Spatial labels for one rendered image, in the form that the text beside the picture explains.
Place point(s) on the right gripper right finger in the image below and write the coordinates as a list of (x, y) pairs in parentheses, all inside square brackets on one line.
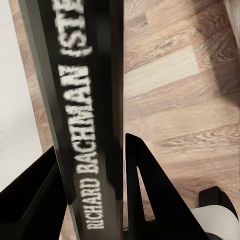
[(174, 219)]

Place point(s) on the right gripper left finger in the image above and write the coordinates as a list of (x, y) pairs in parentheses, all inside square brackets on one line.
[(33, 206)]

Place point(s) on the hardback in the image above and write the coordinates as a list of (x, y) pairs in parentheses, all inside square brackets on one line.
[(77, 50)]

